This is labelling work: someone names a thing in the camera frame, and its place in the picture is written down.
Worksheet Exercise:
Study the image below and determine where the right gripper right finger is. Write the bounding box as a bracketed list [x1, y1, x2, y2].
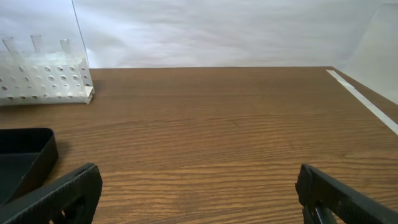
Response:
[295, 164, 398, 224]

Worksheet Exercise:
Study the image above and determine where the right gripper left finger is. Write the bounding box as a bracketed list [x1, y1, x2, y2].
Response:
[0, 162, 103, 224]

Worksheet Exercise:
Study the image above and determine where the clear test tube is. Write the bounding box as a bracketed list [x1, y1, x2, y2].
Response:
[1, 36, 23, 62]
[30, 34, 44, 54]
[59, 39, 73, 55]

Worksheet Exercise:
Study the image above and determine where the black tray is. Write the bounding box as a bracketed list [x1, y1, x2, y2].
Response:
[0, 127, 59, 206]

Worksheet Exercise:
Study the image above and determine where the white test tube rack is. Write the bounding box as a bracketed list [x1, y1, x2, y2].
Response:
[0, 51, 95, 106]

